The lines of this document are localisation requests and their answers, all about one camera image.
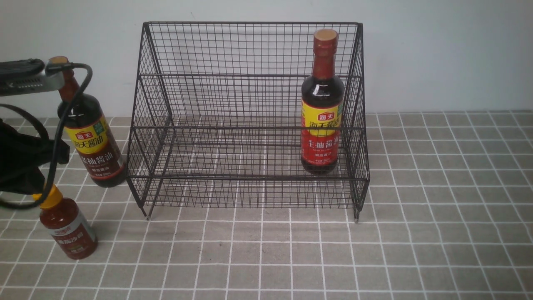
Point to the black wire mesh shelf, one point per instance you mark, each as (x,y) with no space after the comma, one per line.
(216,120)

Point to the light soy sauce bottle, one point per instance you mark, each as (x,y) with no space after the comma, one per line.
(321,107)

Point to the dark soy sauce bottle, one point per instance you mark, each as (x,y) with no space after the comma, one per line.
(91,135)

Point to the red ketchup squeeze bottle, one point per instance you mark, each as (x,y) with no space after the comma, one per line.
(67,225)

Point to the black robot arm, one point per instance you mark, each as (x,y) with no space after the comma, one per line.
(21,156)

